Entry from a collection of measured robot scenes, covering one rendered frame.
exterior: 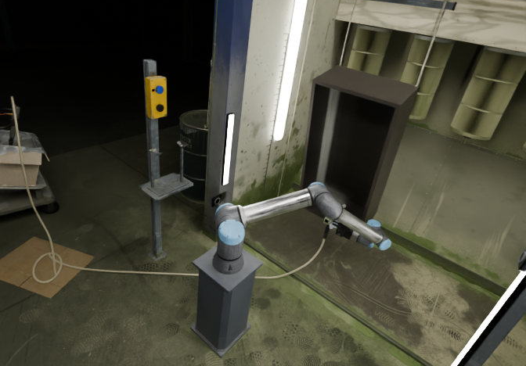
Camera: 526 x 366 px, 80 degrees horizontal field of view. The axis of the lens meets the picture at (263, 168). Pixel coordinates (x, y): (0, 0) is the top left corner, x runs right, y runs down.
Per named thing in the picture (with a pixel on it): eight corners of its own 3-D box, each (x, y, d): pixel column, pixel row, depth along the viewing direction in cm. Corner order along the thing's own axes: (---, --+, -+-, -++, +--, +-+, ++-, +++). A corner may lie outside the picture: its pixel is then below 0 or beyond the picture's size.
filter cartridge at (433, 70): (402, 130, 294) (436, 36, 254) (378, 116, 324) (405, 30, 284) (431, 130, 307) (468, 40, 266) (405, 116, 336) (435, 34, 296)
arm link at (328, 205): (331, 201, 181) (396, 243, 212) (323, 189, 191) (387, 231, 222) (318, 215, 184) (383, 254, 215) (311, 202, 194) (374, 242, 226)
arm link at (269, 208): (213, 223, 185) (332, 188, 191) (210, 206, 200) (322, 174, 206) (219, 241, 193) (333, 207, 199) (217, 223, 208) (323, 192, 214)
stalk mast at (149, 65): (158, 251, 276) (150, 59, 197) (162, 254, 273) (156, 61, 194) (152, 254, 272) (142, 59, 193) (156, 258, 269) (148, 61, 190)
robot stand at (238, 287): (221, 358, 202) (228, 292, 172) (189, 328, 218) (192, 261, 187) (251, 327, 225) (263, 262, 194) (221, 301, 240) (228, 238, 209)
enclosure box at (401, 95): (317, 185, 308) (336, 65, 233) (376, 213, 279) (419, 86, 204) (297, 205, 286) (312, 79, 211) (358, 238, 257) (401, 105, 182)
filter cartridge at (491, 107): (485, 145, 292) (534, 52, 254) (487, 156, 263) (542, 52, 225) (444, 133, 307) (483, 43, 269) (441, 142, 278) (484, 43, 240)
